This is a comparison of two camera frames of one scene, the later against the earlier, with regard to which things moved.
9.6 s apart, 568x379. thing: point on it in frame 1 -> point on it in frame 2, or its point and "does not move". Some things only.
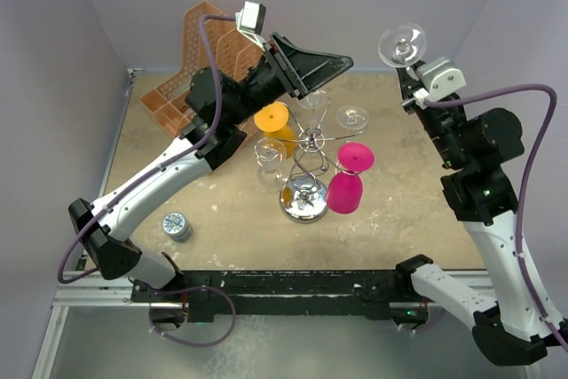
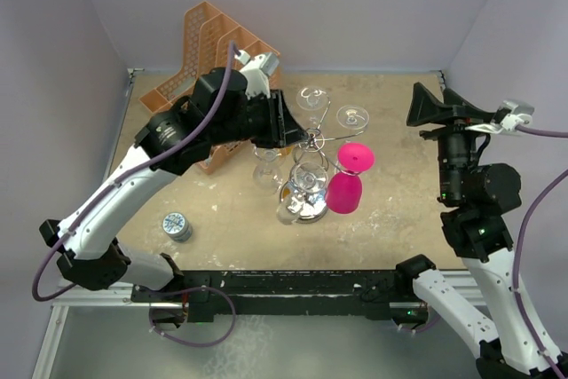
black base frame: x=203 y=294 does not move
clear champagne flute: x=351 y=117 does not move
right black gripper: x=409 y=84 -> x=425 y=106
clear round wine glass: x=270 y=153 does not move
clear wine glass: x=402 y=45 -> x=303 y=196
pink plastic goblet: x=344 y=189 does not move
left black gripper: x=311 y=69 -> x=282 y=129
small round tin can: x=177 y=226 does not move
